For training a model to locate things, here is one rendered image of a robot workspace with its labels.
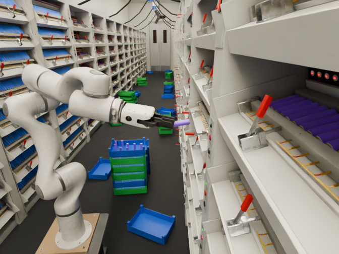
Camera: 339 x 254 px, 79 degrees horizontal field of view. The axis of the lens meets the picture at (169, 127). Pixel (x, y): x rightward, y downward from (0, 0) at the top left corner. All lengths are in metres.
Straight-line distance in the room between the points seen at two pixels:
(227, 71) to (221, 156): 0.22
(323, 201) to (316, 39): 0.16
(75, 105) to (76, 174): 0.53
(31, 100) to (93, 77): 0.46
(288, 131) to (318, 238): 0.16
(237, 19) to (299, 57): 0.26
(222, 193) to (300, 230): 0.34
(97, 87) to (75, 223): 0.82
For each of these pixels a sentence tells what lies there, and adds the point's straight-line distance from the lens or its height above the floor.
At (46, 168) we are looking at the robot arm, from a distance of 1.10.
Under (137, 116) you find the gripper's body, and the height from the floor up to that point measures 1.08.
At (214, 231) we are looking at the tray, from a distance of 0.72.
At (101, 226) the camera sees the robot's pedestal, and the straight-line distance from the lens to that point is 1.42.
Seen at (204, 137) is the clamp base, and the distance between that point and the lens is 0.82.
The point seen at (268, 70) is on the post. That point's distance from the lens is 0.52.
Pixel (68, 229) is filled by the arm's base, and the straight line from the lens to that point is 1.30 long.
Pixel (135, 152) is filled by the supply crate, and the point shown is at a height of 0.43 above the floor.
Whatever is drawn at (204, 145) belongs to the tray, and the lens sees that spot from 0.78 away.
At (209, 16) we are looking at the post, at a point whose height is 1.41.
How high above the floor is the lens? 1.29
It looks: 22 degrees down
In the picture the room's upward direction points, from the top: straight up
